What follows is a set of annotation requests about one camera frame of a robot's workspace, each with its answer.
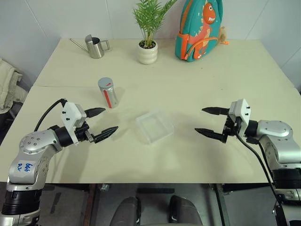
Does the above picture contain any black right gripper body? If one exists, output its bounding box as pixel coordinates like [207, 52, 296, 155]
[222, 114, 246, 144]

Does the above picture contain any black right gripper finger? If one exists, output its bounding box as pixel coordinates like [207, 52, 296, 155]
[201, 106, 230, 116]
[194, 128, 224, 143]

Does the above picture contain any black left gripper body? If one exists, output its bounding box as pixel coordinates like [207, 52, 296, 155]
[74, 120, 97, 144]

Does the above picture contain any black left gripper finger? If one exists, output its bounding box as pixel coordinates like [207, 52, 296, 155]
[92, 126, 119, 144]
[84, 107, 106, 119]

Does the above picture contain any silver red can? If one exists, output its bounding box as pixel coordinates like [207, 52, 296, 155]
[97, 77, 119, 109]

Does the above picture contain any clear plastic box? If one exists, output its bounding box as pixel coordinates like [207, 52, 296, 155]
[135, 109, 175, 146]

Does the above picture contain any steel watering can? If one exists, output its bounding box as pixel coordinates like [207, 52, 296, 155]
[69, 34, 112, 59]

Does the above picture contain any white ribbed plant pot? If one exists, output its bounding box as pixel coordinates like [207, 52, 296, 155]
[137, 40, 158, 65]

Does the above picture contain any teal dinosaur backpack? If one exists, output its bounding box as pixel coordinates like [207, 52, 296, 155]
[174, 0, 224, 63]

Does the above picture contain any beige padded jacket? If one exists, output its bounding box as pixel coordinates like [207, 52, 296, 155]
[0, 57, 28, 113]

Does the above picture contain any green fern plant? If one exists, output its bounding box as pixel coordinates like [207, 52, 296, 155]
[132, 0, 178, 49]

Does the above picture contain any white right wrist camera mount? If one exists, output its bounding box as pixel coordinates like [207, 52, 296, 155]
[229, 98, 252, 134]

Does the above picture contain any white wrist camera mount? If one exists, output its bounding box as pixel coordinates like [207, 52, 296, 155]
[60, 101, 88, 144]
[229, 98, 252, 134]

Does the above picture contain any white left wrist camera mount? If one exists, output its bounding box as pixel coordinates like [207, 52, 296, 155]
[60, 101, 88, 144]

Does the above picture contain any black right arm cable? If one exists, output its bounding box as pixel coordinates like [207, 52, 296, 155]
[236, 117, 284, 226]

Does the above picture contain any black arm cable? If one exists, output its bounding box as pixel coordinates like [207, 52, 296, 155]
[33, 98, 67, 132]
[236, 117, 284, 226]

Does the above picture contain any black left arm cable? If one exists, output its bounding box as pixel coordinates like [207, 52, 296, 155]
[33, 98, 67, 132]

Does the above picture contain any brown plush keychain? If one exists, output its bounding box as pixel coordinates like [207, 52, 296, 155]
[218, 26, 230, 46]

